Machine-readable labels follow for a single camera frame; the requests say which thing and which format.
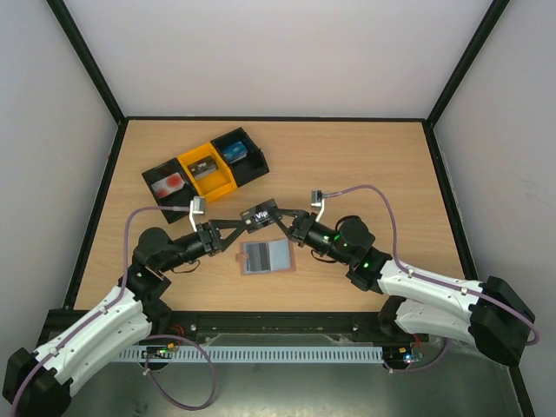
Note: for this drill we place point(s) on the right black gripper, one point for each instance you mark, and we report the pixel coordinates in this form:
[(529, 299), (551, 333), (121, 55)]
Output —
[(300, 227)]

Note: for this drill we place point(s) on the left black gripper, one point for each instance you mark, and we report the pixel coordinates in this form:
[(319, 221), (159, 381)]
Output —
[(208, 235)]

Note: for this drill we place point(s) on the black VIP credit card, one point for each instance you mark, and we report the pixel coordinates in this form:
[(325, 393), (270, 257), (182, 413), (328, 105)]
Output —
[(259, 216)]

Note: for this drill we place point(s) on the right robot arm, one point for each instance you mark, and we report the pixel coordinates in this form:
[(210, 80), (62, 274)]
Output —
[(369, 269)]

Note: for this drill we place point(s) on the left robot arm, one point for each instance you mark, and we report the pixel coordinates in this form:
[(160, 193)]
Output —
[(42, 382)]

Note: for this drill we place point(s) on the black VIP card stack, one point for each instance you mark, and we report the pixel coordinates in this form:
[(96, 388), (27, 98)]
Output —
[(203, 167)]

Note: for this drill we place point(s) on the white red card stack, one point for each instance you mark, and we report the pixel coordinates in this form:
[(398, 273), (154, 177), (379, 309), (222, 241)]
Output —
[(168, 185)]

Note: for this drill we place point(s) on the blue card stack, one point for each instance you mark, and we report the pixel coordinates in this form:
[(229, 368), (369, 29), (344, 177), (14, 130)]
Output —
[(234, 152)]

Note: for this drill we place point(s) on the yellow middle bin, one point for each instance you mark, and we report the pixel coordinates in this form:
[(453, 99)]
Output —
[(216, 185)]

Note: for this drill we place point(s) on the left black bin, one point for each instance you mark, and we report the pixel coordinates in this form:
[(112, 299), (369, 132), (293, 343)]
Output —
[(180, 198)]

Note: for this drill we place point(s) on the black bin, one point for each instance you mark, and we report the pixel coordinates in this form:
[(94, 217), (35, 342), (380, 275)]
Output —
[(244, 158), (180, 198)]

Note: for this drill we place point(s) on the right black bin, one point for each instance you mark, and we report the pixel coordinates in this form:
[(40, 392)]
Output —
[(244, 158)]

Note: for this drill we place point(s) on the grey metal front plate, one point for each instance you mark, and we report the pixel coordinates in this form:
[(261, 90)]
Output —
[(451, 380)]

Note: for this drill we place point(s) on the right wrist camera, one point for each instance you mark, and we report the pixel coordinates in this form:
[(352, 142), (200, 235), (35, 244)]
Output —
[(317, 204)]

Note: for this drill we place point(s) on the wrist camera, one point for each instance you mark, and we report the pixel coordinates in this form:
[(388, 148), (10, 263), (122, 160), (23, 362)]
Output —
[(197, 208), (317, 204)]

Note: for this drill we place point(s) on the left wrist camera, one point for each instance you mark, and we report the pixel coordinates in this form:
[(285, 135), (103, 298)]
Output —
[(197, 208)]

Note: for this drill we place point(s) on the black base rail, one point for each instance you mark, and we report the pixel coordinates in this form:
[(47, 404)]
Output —
[(278, 323)]

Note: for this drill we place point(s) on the light blue cable duct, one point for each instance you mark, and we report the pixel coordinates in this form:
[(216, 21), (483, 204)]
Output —
[(273, 355)]

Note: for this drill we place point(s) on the black enclosure frame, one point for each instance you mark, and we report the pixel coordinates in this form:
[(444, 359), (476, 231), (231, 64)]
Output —
[(69, 27)]

